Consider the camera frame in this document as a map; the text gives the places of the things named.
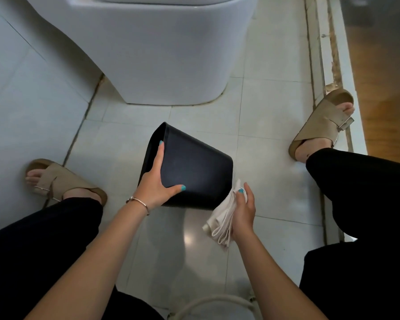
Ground person's left hand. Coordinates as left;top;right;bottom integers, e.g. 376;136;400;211
133;140;187;212

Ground person's right hand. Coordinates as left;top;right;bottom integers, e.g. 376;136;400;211
232;182;256;243

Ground white cleaning cloth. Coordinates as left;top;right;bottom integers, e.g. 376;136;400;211
202;179;248;249

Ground black plastic waste bin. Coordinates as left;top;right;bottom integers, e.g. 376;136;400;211
138;121;234;211

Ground person's right forearm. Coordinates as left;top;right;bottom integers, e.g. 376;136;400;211
233;229;329;320

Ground person's left forearm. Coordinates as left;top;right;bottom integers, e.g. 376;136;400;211
25;201;149;320

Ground person's left beige sandal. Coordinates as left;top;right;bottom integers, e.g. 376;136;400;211
24;158;108;207

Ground person's beige sandal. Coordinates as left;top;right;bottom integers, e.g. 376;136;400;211
24;158;108;207
288;88;356;164

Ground person's black trousers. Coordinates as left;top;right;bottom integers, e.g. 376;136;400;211
0;147;400;320

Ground person's right beige sandal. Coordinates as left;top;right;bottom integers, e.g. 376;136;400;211
288;88;356;164

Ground white toilet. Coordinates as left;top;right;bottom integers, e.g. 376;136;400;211
23;0;259;106

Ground white door threshold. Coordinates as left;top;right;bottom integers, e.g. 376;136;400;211
303;0;368;245

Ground silver bracelet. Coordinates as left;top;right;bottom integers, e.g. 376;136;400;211
125;196;151;216

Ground white curved plastic strap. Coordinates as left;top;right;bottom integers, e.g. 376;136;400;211
166;289;259;320

